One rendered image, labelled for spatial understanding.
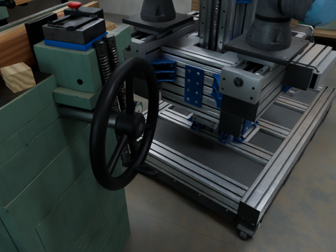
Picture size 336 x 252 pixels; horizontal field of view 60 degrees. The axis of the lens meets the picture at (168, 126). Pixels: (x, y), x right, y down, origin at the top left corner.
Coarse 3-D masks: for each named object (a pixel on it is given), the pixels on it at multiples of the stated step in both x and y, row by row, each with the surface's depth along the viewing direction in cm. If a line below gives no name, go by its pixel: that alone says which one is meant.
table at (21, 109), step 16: (128, 32) 91; (0, 80) 61; (48, 80) 62; (0, 96) 55; (16, 96) 55; (32, 96) 58; (48, 96) 63; (64, 96) 63; (80, 96) 61; (96, 96) 63; (0, 112) 52; (16, 112) 55; (32, 112) 59; (0, 128) 53; (16, 128) 56
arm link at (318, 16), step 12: (288, 0) 82; (300, 0) 79; (312, 0) 76; (324, 0) 74; (288, 12) 85; (300, 12) 81; (312, 12) 77; (324, 12) 77; (312, 24) 81; (324, 24) 81
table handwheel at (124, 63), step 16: (128, 64) 55; (144, 64) 61; (112, 80) 51; (128, 80) 58; (112, 96) 51; (128, 96) 59; (64, 112) 66; (80, 112) 65; (96, 112) 50; (112, 112) 64; (128, 112) 61; (96, 128) 50; (112, 128) 64; (128, 128) 60; (144, 128) 71; (96, 144) 50; (144, 144) 74; (96, 160) 51; (112, 160) 58; (144, 160) 73; (96, 176) 54; (112, 176) 59; (128, 176) 66
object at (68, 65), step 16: (112, 32) 67; (48, 48) 60; (64, 48) 59; (48, 64) 62; (64, 64) 60; (80, 64) 59; (96, 64) 61; (64, 80) 63; (80, 80) 61; (96, 80) 62
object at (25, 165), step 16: (48, 128) 65; (64, 128) 70; (80, 128) 77; (32, 144) 61; (48, 144) 66; (64, 144) 72; (16, 160) 58; (32, 160) 62; (48, 160) 67; (0, 176) 55; (16, 176) 59; (32, 176) 63; (0, 192) 56; (16, 192) 60
